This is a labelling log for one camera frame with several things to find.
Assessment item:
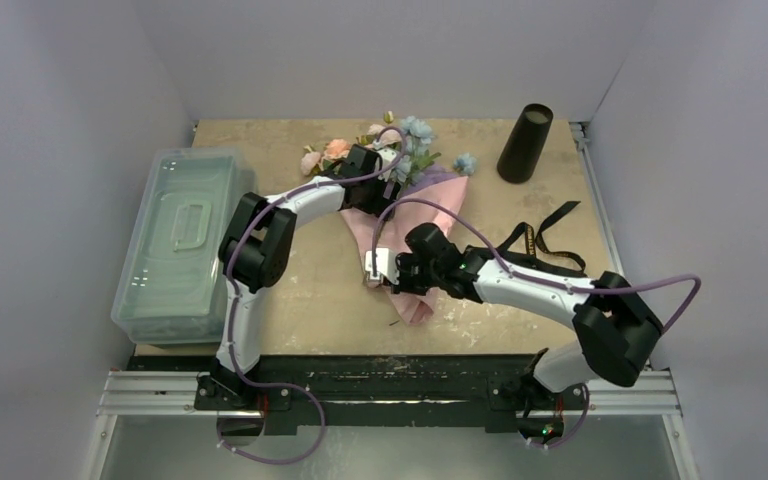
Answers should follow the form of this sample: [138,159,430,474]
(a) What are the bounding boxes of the aluminium frame rail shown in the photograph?
[80,370,700,479]

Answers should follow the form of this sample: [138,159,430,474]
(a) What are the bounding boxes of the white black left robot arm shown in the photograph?
[216,144,404,409]

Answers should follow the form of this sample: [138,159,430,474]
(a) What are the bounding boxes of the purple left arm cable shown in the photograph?
[216,125,412,465]

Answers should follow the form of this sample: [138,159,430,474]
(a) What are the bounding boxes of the black cylindrical vase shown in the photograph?
[496,103,554,184]

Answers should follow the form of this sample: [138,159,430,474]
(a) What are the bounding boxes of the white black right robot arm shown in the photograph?
[367,223,664,407]

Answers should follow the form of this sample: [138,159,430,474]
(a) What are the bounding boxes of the pink wrapping paper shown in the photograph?
[340,166,469,325]

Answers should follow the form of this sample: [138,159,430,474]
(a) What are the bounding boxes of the black ribbon gold lettering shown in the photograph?
[495,201,586,278]

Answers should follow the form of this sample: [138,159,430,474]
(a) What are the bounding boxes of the clear plastic storage box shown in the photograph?
[111,147,257,346]

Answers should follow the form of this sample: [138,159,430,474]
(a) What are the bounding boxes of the loose blue flower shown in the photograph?
[453,153,477,176]

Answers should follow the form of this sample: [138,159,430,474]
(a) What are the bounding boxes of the artificial flower bouquet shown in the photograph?
[300,111,452,193]

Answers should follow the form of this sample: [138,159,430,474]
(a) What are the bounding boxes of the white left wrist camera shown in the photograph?
[373,146,406,196]

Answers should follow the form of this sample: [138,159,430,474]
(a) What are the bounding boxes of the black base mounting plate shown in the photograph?
[126,354,592,440]

